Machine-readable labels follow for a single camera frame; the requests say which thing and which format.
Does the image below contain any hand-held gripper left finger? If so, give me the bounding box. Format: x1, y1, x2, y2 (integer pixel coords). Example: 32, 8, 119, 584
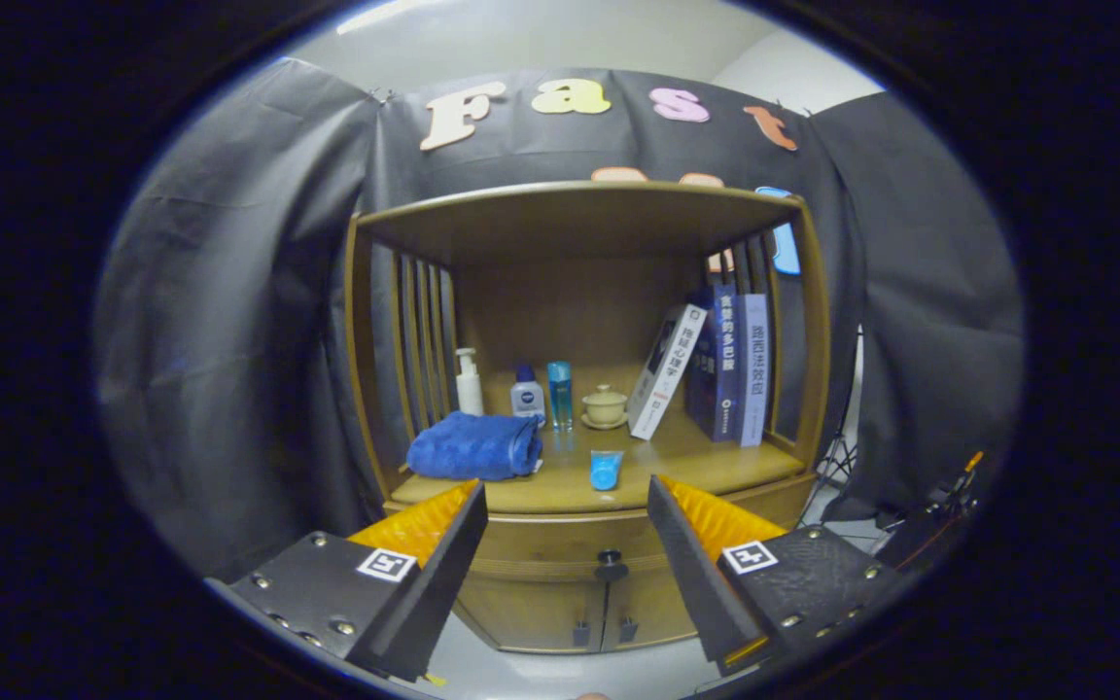
205, 479, 490, 686

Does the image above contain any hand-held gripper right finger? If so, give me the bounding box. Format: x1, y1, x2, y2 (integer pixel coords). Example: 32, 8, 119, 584
647, 473, 906, 679

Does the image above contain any wooden drawer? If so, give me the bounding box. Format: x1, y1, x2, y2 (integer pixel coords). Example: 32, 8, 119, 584
383, 476, 819, 584

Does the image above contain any blue cosmetic tube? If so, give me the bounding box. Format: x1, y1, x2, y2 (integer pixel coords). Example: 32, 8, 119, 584
588, 449, 625, 492

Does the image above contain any wooden cabinet door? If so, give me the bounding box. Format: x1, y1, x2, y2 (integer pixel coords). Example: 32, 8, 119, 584
453, 578, 610, 652
601, 574, 707, 650

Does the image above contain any wooden countertop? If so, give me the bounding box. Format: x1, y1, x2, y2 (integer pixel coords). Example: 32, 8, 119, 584
390, 408, 807, 514

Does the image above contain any wooden cabinet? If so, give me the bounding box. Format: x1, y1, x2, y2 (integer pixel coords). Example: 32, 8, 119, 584
344, 180, 831, 654

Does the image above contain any blue folded towel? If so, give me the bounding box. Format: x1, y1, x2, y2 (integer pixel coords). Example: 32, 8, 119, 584
406, 411, 544, 482

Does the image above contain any black tripod stand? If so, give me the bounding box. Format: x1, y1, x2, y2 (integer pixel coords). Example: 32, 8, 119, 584
813, 331, 862, 492

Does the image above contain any beige lidded teacup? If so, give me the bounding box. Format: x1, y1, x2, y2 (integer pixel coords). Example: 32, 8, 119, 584
580, 384, 630, 431

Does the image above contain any white pump bottle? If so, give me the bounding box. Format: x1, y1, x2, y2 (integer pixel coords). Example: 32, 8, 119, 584
455, 348, 485, 417

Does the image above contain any white bottle with blue cap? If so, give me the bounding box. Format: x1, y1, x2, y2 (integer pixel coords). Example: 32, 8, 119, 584
509, 364, 547, 429

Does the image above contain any white book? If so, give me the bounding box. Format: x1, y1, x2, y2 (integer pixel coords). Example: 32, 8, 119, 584
627, 303, 708, 441

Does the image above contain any dark blue book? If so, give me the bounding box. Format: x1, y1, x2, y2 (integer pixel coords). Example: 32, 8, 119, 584
683, 284, 741, 443

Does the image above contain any pale lilac book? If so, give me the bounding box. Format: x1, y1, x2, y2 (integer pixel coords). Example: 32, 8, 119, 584
737, 294, 771, 448

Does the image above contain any clear blue bottle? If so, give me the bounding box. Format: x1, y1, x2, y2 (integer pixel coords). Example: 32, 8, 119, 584
547, 361, 575, 433

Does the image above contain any black and orange clamp tool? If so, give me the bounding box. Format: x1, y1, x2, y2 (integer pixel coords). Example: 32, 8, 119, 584
925, 450, 987, 521

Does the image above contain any black backdrop cloth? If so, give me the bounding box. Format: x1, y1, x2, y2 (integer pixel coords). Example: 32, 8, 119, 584
93, 56, 1026, 584

